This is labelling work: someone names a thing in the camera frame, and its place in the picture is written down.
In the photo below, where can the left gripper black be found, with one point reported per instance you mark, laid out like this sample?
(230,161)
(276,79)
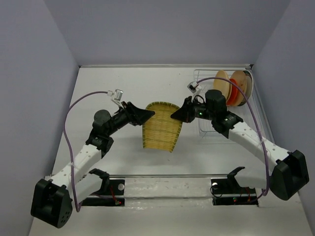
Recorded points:
(136,116)

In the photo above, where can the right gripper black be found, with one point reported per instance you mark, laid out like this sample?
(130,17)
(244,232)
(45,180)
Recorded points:
(184,113)

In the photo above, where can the green yellow woven-pattern plate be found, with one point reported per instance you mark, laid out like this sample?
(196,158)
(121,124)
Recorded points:
(161,131)

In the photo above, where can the round yellow plate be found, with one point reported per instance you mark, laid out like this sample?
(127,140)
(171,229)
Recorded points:
(222,85)

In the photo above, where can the orange round plate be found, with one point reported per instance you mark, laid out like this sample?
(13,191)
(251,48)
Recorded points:
(234,92)

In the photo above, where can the beige painted plate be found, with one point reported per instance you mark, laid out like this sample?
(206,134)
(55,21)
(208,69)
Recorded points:
(241,80)

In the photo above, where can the white plate green red rim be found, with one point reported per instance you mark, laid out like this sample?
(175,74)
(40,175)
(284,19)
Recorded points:
(249,80)

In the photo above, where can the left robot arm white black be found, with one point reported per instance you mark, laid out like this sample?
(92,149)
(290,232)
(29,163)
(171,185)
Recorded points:
(55,199)

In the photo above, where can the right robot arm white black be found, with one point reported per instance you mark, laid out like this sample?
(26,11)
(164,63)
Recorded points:
(285,172)

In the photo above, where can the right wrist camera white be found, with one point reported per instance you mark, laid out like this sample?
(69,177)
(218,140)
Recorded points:
(195,88)

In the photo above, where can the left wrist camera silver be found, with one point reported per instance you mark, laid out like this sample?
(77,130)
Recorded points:
(115,95)

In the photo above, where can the white wire dish rack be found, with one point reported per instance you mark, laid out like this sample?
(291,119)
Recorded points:
(205,128)

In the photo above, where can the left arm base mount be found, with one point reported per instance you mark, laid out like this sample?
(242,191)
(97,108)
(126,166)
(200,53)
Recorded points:
(108,194)

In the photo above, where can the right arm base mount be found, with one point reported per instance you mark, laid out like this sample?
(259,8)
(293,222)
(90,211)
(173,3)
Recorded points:
(227,192)

